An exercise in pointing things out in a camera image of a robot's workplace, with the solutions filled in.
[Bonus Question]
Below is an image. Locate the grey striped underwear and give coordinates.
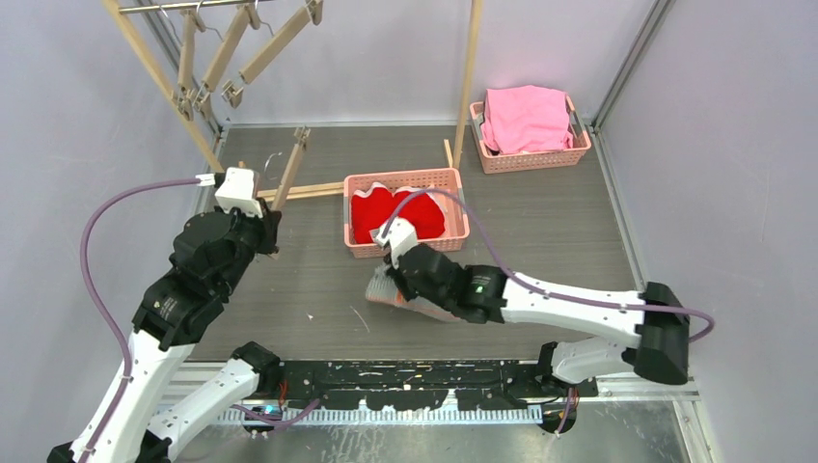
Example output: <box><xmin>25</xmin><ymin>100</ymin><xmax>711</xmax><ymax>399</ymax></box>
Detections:
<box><xmin>365</xmin><ymin>264</ymin><xmax>462</xmax><ymax>323</ymax></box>

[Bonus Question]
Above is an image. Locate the red underwear white trim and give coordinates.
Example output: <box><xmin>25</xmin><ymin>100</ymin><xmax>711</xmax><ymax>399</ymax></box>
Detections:
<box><xmin>349</xmin><ymin>181</ymin><xmax>448</xmax><ymax>245</ymax></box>

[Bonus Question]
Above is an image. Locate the beige hanger holding striped underwear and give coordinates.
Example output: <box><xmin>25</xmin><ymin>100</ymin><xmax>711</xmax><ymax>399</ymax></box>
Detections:
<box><xmin>268</xmin><ymin>125</ymin><xmax>311</xmax><ymax>210</ymax></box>

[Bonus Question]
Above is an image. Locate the beige hanger holding red underwear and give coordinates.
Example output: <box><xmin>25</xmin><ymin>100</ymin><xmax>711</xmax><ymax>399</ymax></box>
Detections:
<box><xmin>222</xmin><ymin>0</ymin><xmax>324</xmax><ymax>109</ymax></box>

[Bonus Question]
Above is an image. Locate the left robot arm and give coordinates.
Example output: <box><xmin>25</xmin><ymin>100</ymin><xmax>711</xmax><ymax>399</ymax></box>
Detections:
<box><xmin>47</xmin><ymin>208</ymin><xmax>284</xmax><ymax>462</ymax></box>

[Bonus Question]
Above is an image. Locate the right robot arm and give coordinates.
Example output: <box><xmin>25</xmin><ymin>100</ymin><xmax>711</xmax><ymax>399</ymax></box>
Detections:
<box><xmin>379</xmin><ymin>244</ymin><xmax>690</xmax><ymax>396</ymax></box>

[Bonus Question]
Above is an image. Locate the empty beige clip hanger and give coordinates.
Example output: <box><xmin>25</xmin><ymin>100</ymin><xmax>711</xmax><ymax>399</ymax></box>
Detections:
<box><xmin>173</xmin><ymin>9</ymin><xmax>205</xmax><ymax>121</ymax></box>

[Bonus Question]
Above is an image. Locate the empty pink basket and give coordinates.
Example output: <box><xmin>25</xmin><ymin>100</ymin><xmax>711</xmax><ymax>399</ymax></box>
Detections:
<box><xmin>342</xmin><ymin>168</ymin><xmax>470</xmax><ymax>259</ymax></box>

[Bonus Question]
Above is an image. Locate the pink basket with clothes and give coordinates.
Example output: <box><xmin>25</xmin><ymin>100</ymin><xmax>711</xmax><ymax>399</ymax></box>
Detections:
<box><xmin>469</xmin><ymin>94</ymin><xmax>593</xmax><ymax>176</ymax></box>

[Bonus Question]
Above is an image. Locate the pink cloth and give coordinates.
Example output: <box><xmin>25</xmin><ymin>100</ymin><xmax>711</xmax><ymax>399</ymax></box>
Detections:
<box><xmin>481</xmin><ymin>85</ymin><xmax>574</xmax><ymax>154</ymax></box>

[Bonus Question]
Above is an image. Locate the wooden clothes rack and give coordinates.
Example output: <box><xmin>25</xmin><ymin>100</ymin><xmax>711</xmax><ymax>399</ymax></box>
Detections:
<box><xmin>101</xmin><ymin>1</ymin><xmax>483</xmax><ymax>199</ymax></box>

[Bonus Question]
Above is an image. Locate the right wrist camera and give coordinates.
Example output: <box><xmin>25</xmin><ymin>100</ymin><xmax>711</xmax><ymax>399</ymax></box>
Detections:
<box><xmin>372</xmin><ymin>217</ymin><xmax>418</xmax><ymax>269</ymax></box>

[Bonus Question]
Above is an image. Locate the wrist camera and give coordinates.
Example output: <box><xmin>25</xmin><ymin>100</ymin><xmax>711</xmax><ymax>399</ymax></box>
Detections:
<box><xmin>195</xmin><ymin>167</ymin><xmax>265</xmax><ymax>218</ymax></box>
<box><xmin>372</xmin><ymin>217</ymin><xmax>418</xmax><ymax>269</ymax></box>

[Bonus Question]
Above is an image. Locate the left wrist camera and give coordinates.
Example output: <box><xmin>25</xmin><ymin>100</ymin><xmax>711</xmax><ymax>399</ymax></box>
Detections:
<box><xmin>195</xmin><ymin>167</ymin><xmax>265</xmax><ymax>218</ymax></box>

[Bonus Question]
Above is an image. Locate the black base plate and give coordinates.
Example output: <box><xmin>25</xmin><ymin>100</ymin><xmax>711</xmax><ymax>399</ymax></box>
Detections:
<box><xmin>250</xmin><ymin>360</ymin><xmax>568</xmax><ymax>411</ymax></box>

